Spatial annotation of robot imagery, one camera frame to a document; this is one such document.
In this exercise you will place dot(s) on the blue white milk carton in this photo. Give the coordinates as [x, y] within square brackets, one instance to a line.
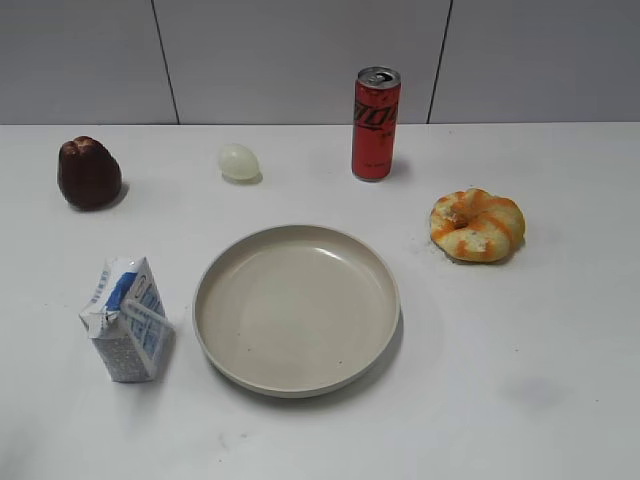
[125, 321]

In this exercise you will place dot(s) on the beige round plate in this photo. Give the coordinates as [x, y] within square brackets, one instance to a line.
[296, 311]

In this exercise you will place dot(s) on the white egg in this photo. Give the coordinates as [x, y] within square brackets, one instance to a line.
[238, 163]

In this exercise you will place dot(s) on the orange glazed bread bun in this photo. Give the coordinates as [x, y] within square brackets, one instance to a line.
[476, 226]

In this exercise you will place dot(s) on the red soda can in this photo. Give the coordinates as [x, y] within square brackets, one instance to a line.
[376, 103]

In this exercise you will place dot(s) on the dark red wax apple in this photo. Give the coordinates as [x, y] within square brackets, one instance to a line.
[88, 176]

